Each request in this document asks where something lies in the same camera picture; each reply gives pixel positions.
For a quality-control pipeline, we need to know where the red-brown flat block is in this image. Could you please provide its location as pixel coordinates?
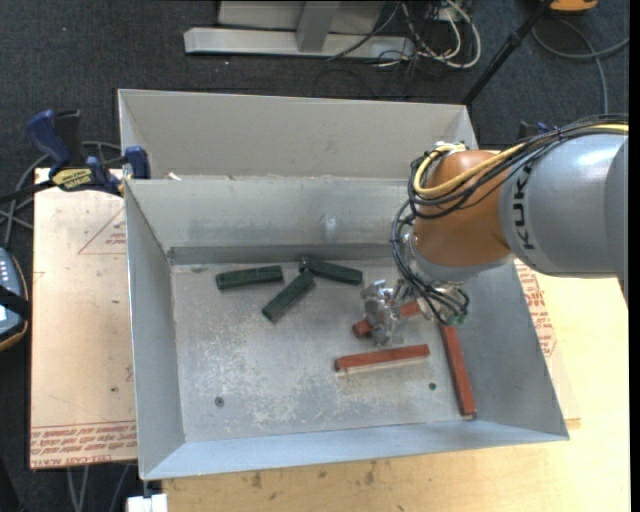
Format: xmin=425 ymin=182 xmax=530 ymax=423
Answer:
xmin=438 ymin=323 xmax=478 ymax=421
xmin=351 ymin=299 xmax=423 ymax=338
xmin=334 ymin=343 xmax=432 ymax=378

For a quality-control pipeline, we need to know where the dark green flat block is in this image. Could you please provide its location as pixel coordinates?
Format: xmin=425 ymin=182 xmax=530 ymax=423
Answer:
xmin=298 ymin=254 xmax=364 ymax=287
xmin=215 ymin=264 xmax=285 ymax=292
xmin=261 ymin=269 xmax=317 ymax=324

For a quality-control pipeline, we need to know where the grey metal bin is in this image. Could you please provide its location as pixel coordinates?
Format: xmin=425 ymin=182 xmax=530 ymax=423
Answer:
xmin=117 ymin=88 xmax=570 ymax=481

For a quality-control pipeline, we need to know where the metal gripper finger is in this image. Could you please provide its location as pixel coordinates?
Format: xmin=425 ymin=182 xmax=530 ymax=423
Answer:
xmin=368 ymin=311 xmax=399 ymax=347
xmin=360 ymin=279 xmax=388 ymax=314

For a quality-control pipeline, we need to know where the brown cardboard board red print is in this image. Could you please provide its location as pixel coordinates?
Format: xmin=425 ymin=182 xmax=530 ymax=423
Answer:
xmin=29 ymin=167 xmax=583 ymax=471

